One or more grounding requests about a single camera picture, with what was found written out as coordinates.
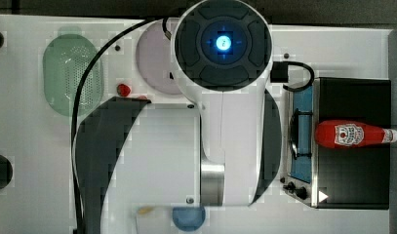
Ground red plush ketchup bottle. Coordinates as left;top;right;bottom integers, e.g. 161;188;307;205
314;120;397;148

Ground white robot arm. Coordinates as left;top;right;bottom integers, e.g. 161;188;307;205
72;0;280;234

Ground black toy oven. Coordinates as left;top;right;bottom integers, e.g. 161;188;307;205
281;77;391;210

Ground lilac round plate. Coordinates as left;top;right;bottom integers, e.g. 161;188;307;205
136;20;181;95

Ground blue cup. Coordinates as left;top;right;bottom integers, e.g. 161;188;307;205
172;207;206;232

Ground peeled toy banana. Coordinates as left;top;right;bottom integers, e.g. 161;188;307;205
137;207;154;215

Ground green perforated colander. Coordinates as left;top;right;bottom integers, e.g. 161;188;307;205
43;26;104;117

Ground black round pot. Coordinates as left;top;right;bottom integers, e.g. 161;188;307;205
0;155;13;189

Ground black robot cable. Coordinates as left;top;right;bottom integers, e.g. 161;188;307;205
70;17;161;234

